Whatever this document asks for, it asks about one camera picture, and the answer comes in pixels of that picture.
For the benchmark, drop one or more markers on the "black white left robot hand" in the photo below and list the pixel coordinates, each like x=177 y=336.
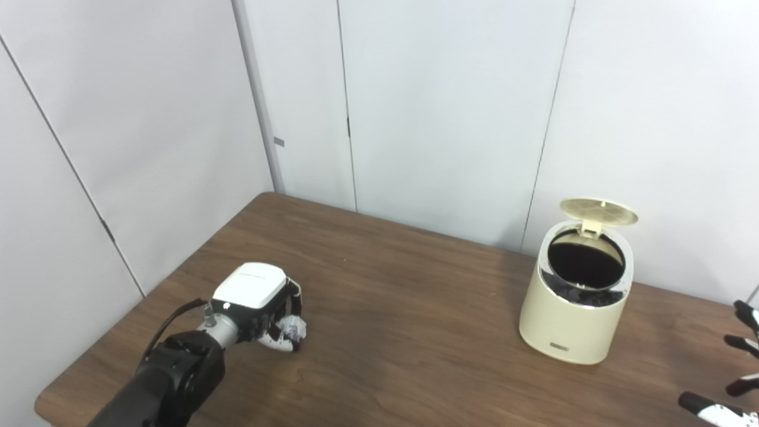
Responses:
x=252 y=284

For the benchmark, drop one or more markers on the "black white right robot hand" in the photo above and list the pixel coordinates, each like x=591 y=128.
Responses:
x=717 y=412

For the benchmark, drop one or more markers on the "white paper ball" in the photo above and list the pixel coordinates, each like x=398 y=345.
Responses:
x=293 y=328

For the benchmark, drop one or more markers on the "cream-colored bin body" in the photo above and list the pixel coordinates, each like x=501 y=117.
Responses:
x=569 y=326

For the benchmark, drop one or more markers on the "round cream bin lid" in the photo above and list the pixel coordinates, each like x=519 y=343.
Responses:
x=599 y=212

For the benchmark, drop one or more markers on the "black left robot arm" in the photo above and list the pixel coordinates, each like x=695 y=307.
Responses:
x=172 y=373

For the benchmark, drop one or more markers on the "gray wall corner post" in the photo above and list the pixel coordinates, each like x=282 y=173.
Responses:
x=258 y=95

